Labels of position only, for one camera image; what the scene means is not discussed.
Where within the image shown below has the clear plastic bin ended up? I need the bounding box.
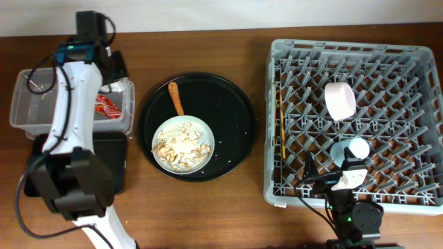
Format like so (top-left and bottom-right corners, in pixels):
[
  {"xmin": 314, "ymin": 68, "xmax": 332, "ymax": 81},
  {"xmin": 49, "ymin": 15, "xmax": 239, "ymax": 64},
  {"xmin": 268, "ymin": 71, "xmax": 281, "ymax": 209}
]
[{"xmin": 10, "ymin": 69, "xmax": 135, "ymax": 139}]

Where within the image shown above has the grey dishwasher rack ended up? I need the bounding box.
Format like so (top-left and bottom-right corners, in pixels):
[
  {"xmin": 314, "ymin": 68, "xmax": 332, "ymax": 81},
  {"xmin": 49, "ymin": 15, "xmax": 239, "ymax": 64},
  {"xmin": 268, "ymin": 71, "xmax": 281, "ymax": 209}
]
[{"xmin": 263, "ymin": 39, "xmax": 442, "ymax": 215}]

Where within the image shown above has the black rectangular tray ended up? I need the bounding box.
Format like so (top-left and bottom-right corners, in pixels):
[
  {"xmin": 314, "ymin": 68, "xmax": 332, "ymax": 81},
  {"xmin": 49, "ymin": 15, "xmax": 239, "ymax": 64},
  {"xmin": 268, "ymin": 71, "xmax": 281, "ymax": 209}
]
[{"xmin": 24, "ymin": 131, "xmax": 128, "ymax": 197}]

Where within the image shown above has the light blue cup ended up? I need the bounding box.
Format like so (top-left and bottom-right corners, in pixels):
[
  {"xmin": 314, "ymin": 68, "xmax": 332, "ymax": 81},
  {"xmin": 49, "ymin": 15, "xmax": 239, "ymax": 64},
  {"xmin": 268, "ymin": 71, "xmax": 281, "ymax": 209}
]
[{"xmin": 330, "ymin": 137, "xmax": 370, "ymax": 167}]

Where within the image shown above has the grey plate with food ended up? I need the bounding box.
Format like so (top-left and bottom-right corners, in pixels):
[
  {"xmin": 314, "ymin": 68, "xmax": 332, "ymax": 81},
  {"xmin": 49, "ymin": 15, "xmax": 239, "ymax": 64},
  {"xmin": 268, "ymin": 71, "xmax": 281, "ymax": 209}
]
[{"xmin": 152, "ymin": 116, "xmax": 215, "ymax": 175}]

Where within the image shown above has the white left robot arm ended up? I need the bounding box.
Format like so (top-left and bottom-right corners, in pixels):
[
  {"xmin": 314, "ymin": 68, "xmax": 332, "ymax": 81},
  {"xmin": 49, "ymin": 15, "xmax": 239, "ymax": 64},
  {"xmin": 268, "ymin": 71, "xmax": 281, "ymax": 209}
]
[{"xmin": 15, "ymin": 43, "xmax": 138, "ymax": 248}]

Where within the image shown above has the orange carrot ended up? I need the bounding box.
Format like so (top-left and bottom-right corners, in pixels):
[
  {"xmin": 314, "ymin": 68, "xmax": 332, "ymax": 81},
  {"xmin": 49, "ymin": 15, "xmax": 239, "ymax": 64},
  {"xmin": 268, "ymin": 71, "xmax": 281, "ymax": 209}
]
[{"xmin": 168, "ymin": 82, "xmax": 184, "ymax": 116}]

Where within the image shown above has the round black tray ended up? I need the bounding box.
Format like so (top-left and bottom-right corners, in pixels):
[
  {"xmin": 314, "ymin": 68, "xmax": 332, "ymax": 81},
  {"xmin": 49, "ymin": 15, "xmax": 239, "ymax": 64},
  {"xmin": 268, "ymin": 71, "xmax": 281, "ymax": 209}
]
[{"xmin": 137, "ymin": 73, "xmax": 257, "ymax": 182}]

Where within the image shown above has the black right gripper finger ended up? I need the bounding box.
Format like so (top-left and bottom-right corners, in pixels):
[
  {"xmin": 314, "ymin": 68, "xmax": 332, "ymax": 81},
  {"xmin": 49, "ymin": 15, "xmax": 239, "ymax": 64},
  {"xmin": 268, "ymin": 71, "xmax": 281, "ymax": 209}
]
[
  {"xmin": 342, "ymin": 147, "xmax": 362, "ymax": 169},
  {"xmin": 303, "ymin": 151, "xmax": 318, "ymax": 178}
]

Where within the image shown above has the red snack wrapper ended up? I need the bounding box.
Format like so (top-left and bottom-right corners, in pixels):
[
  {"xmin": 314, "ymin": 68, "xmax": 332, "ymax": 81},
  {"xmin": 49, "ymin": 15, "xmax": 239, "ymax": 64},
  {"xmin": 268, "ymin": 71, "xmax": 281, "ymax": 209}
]
[{"xmin": 94, "ymin": 95, "xmax": 122, "ymax": 119}]

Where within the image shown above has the white napkin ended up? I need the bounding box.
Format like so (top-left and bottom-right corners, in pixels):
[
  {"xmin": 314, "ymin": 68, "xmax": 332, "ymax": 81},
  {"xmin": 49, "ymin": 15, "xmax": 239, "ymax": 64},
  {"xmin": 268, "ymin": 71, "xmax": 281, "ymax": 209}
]
[{"xmin": 100, "ymin": 80, "xmax": 125, "ymax": 94}]

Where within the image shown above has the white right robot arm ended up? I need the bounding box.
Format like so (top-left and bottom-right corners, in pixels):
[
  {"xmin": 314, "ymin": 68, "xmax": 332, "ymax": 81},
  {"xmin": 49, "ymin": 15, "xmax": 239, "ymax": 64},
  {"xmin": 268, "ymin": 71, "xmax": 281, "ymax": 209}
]
[{"xmin": 298, "ymin": 147, "xmax": 384, "ymax": 248}]

